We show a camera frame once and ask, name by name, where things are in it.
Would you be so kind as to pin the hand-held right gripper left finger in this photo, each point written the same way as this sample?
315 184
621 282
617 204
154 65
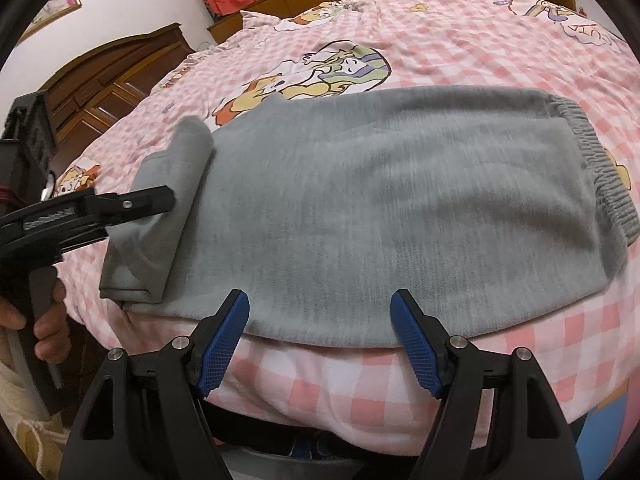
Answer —
224 345

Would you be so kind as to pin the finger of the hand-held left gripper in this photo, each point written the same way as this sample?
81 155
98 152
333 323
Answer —
135 204
82 240

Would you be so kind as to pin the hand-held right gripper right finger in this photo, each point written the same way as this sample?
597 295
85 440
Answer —
417 345

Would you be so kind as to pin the grey knit sweater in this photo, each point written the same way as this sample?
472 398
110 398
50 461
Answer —
375 210

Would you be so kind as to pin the person's left hand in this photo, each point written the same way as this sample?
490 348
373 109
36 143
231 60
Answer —
55 330

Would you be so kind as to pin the wooden headboard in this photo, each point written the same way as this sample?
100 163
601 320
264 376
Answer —
115 75

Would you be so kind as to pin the pink checked cartoon blanket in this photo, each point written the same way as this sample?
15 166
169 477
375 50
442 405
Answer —
450 35

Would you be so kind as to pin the framed wall picture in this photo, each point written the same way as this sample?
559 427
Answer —
55 7

